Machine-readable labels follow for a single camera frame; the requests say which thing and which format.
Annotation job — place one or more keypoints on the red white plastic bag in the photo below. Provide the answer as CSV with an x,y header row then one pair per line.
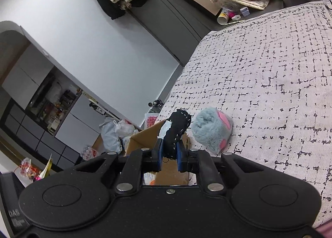
x,y
150,119

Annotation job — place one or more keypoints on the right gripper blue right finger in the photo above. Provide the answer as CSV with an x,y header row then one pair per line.
x,y
181,157

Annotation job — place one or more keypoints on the grey fluffy plush slipper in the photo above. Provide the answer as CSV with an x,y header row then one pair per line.
x,y
212,129

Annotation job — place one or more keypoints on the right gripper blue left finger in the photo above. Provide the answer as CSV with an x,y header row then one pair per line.
x,y
157,155

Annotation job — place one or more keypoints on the grey shelf cabinet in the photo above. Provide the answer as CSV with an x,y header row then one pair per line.
x,y
48,114

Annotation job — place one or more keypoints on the paper cup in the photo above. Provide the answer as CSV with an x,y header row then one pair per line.
x,y
223,17

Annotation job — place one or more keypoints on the black felt stitched toy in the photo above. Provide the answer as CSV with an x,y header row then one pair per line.
x,y
169,139

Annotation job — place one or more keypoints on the white garbage bags pile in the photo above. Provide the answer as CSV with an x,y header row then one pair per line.
x,y
116,135

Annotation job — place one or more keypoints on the white black patterned bedspread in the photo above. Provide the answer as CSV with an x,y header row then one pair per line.
x,y
272,75

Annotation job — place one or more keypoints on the dark grey wardrobe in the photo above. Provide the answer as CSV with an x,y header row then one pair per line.
x,y
176,24

